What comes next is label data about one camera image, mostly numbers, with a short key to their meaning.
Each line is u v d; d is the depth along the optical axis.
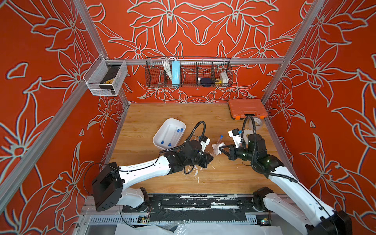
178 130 1.03
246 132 1.04
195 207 0.73
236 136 0.68
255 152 0.58
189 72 0.97
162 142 0.96
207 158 0.64
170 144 0.95
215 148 0.76
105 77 0.83
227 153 0.71
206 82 0.95
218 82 0.95
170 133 1.01
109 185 0.41
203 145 0.68
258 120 1.05
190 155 0.58
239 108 1.11
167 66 0.86
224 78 0.91
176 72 0.90
